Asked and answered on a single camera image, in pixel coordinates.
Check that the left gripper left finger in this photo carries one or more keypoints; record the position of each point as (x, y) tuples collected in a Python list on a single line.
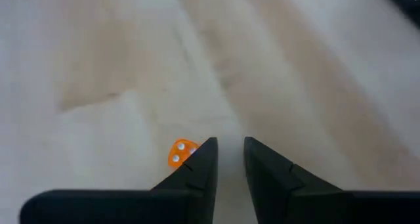
[(131, 207)]

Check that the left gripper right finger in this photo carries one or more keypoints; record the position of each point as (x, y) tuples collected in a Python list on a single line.
[(311, 207)]

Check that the black aluminium table frame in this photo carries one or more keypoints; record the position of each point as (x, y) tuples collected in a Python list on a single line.
[(407, 4)]

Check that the small orange translucent die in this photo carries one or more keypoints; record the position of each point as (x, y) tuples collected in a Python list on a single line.
[(178, 151)]

